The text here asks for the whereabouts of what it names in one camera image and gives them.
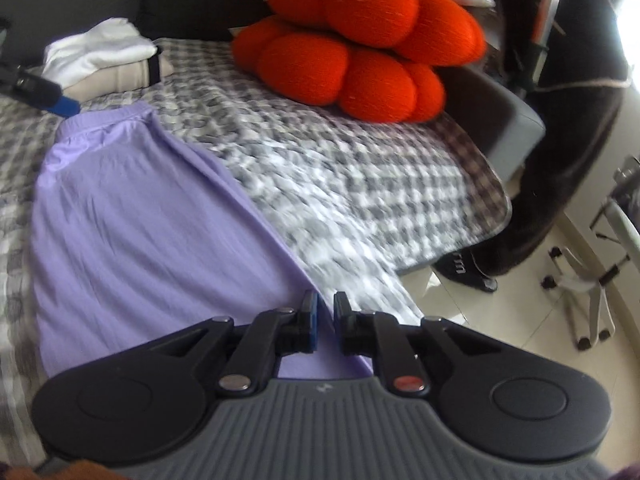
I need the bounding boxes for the lavender pants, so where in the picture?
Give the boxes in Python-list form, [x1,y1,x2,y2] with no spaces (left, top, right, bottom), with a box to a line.
[31,101,375,380]

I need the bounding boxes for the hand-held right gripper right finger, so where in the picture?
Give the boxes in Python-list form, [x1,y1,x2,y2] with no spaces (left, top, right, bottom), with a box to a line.
[334,291,488,395]

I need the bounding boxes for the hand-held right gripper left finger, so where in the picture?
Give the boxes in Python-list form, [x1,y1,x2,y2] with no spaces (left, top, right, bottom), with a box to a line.
[150,291,320,393]

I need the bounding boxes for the white folded garment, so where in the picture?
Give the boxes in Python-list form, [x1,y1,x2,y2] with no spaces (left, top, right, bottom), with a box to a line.
[42,17,160,86]

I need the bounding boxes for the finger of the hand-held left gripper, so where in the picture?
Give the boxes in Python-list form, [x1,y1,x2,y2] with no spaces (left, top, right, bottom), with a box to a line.
[0,64,81,118]

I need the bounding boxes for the orange plush cushion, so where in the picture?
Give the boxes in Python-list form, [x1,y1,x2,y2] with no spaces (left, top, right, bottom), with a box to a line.
[231,0,488,123]

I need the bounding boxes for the white office chair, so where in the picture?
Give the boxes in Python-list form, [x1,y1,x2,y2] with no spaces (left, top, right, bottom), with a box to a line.
[542,155,640,351]

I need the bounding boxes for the beige folded garment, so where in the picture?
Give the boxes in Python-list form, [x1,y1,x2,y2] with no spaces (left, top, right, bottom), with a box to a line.
[25,57,176,103]

